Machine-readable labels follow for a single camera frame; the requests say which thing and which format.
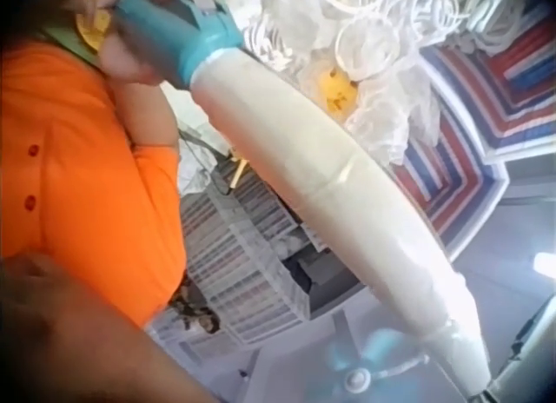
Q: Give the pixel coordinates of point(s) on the teal tool with cream tube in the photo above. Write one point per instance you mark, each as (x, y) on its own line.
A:
(313, 168)

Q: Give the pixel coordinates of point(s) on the yellow round toy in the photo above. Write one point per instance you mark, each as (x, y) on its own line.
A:
(336, 90)

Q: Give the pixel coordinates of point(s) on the person's right fingers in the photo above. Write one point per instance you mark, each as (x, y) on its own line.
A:
(152, 47)

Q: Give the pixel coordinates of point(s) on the clear rack of small packets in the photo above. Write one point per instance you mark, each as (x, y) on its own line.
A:
(243, 264)

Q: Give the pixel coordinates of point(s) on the small teal fan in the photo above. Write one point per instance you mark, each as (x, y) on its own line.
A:
(369, 364)

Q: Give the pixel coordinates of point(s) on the yellow round disc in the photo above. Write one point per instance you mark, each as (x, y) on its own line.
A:
(93, 29)

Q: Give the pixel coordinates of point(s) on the stack of striped packets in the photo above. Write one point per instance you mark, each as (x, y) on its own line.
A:
(473, 129)

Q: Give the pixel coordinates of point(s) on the white metal frame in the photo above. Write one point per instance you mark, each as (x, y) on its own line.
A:
(521, 355)

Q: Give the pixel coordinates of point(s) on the person's right hand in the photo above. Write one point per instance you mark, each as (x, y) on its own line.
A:
(130, 66)

